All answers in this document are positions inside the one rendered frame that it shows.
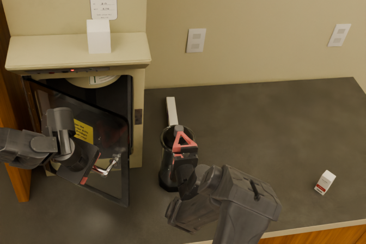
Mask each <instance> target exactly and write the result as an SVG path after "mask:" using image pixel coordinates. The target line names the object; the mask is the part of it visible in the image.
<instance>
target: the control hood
mask: <svg viewBox="0 0 366 244"><path fill-rule="evenodd" d="M110 35H111V53H96V54H89V50H88V38H87V34H67V35H33V36H12V37H11V38H10V42H9V48H8V54H7V59H6V63H5V69H6V70H7V71H10V72H13V73H15V74H18V75H27V74H29V73H27V72H25V71H36V70H58V69H81V68H103V67H109V70H125V69H145V68H146V67H147V66H148V65H149V64H150V63H151V62H152V60H151V55H150V50H149V45H148V40H147V34H146V33H145V32H134V33H110Z"/></svg>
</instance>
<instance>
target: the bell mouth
mask: <svg viewBox="0 0 366 244"><path fill-rule="evenodd" d="M120 76H121V75H110V76H90V77H69V78H65V79H66V80H67V81H68V82H70V83H71V84H73V85H76V86H78V87H82V88H100V87H104V86H107V85H109V84H111V83H113V82H115V81H116V80H117V79H118V78H119V77H120Z"/></svg>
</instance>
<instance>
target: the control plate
mask: <svg viewBox="0 0 366 244"><path fill-rule="evenodd" d="M89 69H92V70H89ZM71 70H74V71H71ZM86 70H88V71H95V70H98V71H106V70H109V67H103V68H81V69H58V70H36V71H25V72H27V73H29V74H37V73H41V74H48V73H49V72H54V73H62V71H68V72H76V71H78V72H85V71H86Z"/></svg>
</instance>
